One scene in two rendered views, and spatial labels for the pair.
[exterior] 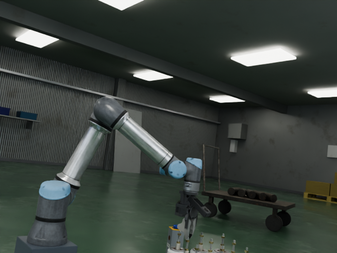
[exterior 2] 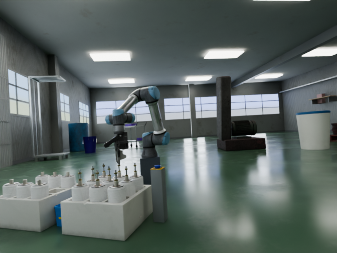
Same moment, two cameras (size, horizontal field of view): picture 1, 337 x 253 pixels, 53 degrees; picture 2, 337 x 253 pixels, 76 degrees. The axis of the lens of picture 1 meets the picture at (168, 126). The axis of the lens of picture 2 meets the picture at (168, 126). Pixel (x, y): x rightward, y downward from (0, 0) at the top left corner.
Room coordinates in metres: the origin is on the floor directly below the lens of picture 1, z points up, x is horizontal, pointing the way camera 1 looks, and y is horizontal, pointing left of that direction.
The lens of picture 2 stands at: (2.65, -1.17, 0.54)
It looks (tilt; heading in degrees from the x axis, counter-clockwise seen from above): 1 degrees up; 123
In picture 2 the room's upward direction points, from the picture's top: 3 degrees counter-clockwise
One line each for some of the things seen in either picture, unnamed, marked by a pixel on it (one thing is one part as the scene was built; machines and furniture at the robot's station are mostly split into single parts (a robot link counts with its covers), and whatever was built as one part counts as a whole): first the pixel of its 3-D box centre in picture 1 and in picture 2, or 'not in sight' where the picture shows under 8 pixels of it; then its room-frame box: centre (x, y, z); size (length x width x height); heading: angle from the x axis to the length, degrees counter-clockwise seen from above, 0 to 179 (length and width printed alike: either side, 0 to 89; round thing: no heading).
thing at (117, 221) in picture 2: not in sight; (111, 207); (1.60, -0.27, 0.09); 0.39 x 0.39 x 0.18; 16
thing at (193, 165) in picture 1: (192, 169); (118, 117); (1.58, -0.14, 0.64); 0.09 x 0.08 x 0.11; 97
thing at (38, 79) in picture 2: not in sight; (50, 118); (-2.57, 1.64, 0.98); 0.69 x 0.56 x 1.96; 40
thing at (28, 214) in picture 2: not in sight; (42, 203); (1.08, -0.41, 0.09); 0.39 x 0.39 x 0.18; 16
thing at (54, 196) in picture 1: (53, 198); (149, 138); (1.38, 0.42, 0.47); 0.13 x 0.12 x 0.14; 7
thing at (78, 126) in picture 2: not in sight; (78, 136); (-4.07, 3.40, 0.48); 0.66 x 0.64 x 0.96; 40
